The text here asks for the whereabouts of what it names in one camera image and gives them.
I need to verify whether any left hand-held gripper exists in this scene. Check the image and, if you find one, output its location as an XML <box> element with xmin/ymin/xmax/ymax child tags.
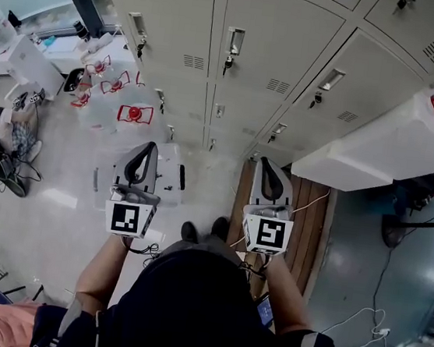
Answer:
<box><xmin>101</xmin><ymin>136</ymin><xmax>169</xmax><ymax>242</ymax></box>

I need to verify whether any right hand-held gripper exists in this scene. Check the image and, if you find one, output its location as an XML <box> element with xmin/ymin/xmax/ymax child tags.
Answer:
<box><xmin>237</xmin><ymin>155</ymin><xmax>302</xmax><ymax>260</ymax></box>

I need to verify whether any beige metal locker cabinet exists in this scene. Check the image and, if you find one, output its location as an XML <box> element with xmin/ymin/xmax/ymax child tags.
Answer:
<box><xmin>77</xmin><ymin>0</ymin><xmax>434</xmax><ymax>185</ymax></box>

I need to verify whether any grey metal locker door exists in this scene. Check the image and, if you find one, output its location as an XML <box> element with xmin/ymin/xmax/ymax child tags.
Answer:
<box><xmin>206</xmin><ymin>0</ymin><xmax>349</xmax><ymax>108</ymax></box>

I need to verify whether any person's right forearm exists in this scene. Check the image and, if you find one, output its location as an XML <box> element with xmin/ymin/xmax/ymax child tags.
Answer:
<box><xmin>256</xmin><ymin>253</ymin><xmax>321</xmax><ymax>338</ymax></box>

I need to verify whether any person's left forearm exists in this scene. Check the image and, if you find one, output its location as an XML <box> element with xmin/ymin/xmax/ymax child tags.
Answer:
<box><xmin>73</xmin><ymin>230</ymin><xmax>136</xmax><ymax>310</ymax></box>

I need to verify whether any clear plastic storage bin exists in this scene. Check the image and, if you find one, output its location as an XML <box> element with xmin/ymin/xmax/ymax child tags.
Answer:
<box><xmin>90</xmin><ymin>133</ymin><xmax>192</xmax><ymax>209</ymax></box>

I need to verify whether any wooden plank platform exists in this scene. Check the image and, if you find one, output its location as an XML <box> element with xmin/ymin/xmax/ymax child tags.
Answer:
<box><xmin>221</xmin><ymin>158</ymin><xmax>334</xmax><ymax>299</ymax></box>

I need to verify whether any person's right black shoe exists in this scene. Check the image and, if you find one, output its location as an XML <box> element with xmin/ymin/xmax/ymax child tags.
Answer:
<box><xmin>210</xmin><ymin>214</ymin><xmax>231</xmax><ymax>244</ymax></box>

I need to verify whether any person's black shoe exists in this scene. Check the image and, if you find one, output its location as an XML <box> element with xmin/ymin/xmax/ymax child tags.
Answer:
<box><xmin>210</xmin><ymin>214</ymin><xmax>231</xmax><ymax>244</ymax></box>
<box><xmin>180</xmin><ymin>221</ymin><xmax>201</xmax><ymax>245</ymax></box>

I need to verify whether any person's left black shoe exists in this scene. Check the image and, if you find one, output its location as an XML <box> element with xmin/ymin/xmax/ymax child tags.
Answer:
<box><xmin>180</xmin><ymin>221</ymin><xmax>201</xmax><ymax>245</ymax></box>

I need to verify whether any black waste bin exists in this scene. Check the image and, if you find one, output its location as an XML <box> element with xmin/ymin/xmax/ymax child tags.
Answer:
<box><xmin>62</xmin><ymin>66</ymin><xmax>86</xmax><ymax>95</ymax></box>

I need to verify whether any black phone with lit screen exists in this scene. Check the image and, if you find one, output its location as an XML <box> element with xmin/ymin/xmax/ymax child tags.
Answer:
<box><xmin>252</xmin><ymin>290</ymin><xmax>278</xmax><ymax>331</ymax></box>

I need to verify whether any black standing fan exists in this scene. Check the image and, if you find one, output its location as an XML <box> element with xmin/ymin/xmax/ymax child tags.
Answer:
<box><xmin>379</xmin><ymin>207</ymin><xmax>434</xmax><ymax>254</ymax></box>

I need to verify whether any person's body in navy clothes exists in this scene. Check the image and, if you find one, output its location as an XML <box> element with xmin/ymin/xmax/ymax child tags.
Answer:
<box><xmin>29</xmin><ymin>214</ymin><xmax>350</xmax><ymax>347</ymax></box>

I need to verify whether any white low table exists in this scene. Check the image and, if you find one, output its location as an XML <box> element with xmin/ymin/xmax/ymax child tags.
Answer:
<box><xmin>41</xmin><ymin>24</ymin><xmax>131</xmax><ymax>76</ymax></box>

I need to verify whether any white water dispenser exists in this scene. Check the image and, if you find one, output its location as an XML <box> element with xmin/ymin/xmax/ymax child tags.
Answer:
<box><xmin>3</xmin><ymin>34</ymin><xmax>72</xmax><ymax>104</ymax></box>

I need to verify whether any pink cushioned chair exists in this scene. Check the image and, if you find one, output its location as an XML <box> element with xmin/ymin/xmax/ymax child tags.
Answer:
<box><xmin>0</xmin><ymin>289</ymin><xmax>46</xmax><ymax>347</ymax></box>

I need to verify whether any long white cable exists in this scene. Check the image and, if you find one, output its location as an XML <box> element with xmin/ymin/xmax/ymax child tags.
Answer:
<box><xmin>229</xmin><ymin>177</ymin><xmax>332</xmax><ymax>260</ymax></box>

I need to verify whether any white floor cable with adapter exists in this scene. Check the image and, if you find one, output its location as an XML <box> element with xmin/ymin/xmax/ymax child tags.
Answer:
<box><xmin>319</xmin><ymin>302</ymin><xmax>397</xmax><ymax>347</ymax></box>

